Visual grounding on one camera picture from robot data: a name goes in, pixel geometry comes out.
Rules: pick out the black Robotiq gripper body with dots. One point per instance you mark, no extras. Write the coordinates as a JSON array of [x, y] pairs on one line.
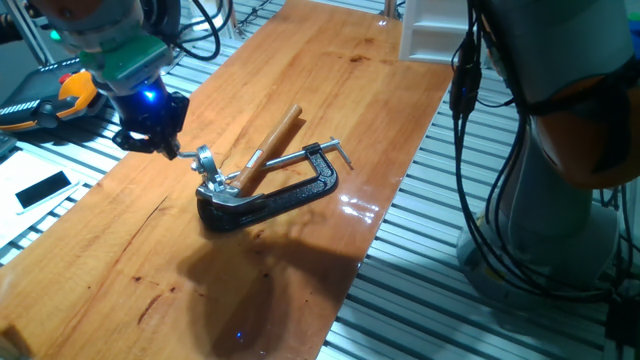
[[150, 112]]

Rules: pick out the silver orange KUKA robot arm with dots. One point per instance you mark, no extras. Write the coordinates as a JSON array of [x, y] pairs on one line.
[[555, 210]]

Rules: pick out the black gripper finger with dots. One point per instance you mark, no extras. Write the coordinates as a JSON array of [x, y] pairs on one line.
[[131, 142], [171, 150]]

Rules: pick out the black orange teach pendant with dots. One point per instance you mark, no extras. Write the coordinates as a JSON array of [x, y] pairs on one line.
[[30, 100]]

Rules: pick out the white shelf box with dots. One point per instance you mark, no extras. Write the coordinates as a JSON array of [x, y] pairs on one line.
[[430, 30]]

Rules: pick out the white paper sheet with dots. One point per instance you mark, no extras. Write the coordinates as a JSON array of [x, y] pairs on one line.
[[20, 170]]

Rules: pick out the blue plastic bag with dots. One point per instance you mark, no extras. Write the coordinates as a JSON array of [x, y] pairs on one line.
[[635, 25]]

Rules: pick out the green wrist mount plate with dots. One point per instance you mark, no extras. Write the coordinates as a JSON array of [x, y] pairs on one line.
[[130, 62]]

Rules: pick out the black steel C-clamp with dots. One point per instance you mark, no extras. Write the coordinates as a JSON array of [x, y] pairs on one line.
[[300, 192]]

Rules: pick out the white smartphone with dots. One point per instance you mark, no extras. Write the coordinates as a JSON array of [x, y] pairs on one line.
[[45, 189]]

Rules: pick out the grey metal frame bar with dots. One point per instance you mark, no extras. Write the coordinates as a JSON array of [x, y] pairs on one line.
[[30, 35]]

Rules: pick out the glossy wooden board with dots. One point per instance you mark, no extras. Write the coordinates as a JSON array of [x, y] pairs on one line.
[[150, 280]]

